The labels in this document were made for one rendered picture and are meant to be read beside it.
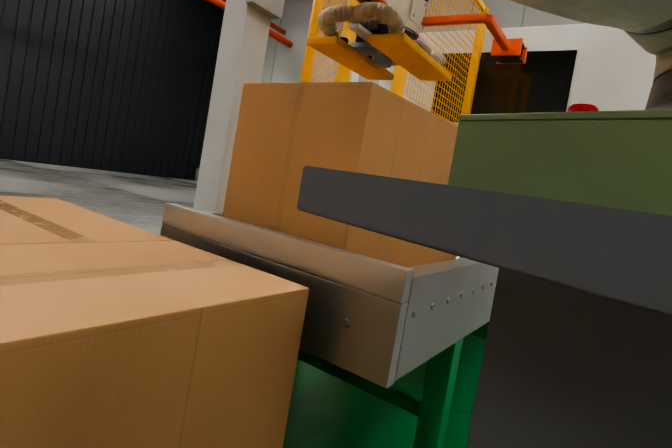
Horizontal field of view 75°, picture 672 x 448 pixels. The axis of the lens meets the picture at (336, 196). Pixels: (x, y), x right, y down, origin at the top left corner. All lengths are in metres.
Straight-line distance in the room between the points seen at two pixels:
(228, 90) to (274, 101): 1.09
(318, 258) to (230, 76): 1.44
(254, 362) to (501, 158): 0.53
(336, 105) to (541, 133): 0.64
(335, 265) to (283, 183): 0.26
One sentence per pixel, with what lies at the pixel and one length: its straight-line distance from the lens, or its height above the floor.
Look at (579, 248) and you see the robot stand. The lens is 0.23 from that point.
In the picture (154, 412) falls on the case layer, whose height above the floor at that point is 0.41.
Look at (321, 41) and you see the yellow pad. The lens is 1.21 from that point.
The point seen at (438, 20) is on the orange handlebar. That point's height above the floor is 1.21.
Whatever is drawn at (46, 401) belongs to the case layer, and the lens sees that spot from 0.57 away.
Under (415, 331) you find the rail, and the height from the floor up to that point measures 0.49.
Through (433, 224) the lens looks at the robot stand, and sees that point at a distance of 0.27.
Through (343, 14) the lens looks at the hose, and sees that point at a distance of 1.17.
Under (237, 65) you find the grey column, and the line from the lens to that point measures 2.16.
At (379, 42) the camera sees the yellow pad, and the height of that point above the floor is 1.09.
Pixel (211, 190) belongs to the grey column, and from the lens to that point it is 2.14.
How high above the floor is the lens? 0.74
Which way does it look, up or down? 2 degrees down
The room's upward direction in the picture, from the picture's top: 10 degrees clockwise
